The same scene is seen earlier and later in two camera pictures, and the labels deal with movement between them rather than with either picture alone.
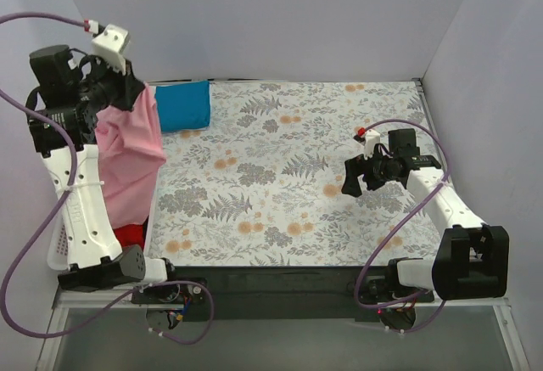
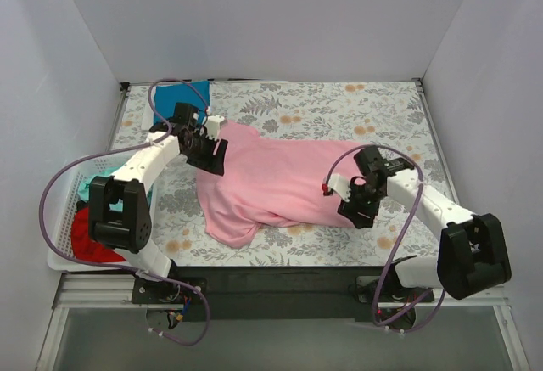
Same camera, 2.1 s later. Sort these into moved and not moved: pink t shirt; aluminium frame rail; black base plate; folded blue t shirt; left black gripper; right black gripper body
Moved: right black gripper body; pink t shirt; left black gripper
Not moved: folded blue t shirt; aluminium frame rail; black base plate
